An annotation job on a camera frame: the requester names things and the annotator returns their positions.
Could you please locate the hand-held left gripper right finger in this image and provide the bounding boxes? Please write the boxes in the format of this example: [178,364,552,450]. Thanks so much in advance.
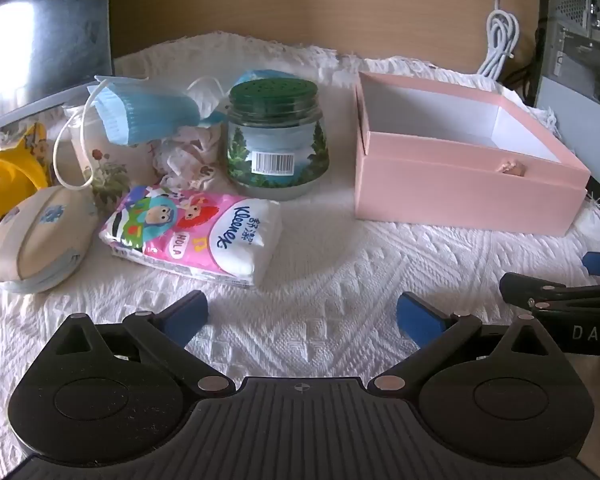
[370,291,556,395]

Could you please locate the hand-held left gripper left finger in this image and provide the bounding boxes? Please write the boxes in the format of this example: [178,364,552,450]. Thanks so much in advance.
[50,290,233,395]

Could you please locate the pink tissue packet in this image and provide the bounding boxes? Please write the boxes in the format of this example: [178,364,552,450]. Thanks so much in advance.
[99,185,282,290]

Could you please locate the pink cardboard box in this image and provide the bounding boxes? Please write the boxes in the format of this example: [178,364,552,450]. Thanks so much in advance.
[354,71,592,237]

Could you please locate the beige padded pouch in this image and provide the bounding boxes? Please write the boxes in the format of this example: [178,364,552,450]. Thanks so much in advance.
[0,185,100,295]

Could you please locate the blue face mask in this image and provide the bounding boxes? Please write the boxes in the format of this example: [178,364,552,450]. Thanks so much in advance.
[54,75,226,191]

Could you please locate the white textured blanket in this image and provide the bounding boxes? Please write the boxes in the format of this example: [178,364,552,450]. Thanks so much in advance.
[0,32,600,480]

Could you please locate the cream floral canister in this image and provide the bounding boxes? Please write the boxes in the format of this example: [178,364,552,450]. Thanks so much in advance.
[60,105,160,206]

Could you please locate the green lid glass jar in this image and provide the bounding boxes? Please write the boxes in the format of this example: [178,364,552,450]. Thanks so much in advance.
[225,79,330,202]

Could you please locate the grey computer case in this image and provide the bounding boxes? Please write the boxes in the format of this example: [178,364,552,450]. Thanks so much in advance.
[532,0,600,196]

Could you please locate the blue plastic packet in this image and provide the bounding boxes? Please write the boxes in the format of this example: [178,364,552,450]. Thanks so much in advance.
[235,67,293,91]

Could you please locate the black computer monitor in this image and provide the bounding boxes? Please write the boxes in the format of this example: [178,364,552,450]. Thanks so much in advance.
[0,0,113,139]

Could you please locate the white cable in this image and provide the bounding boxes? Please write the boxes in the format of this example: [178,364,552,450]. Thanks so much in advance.
[475,0,522,79]

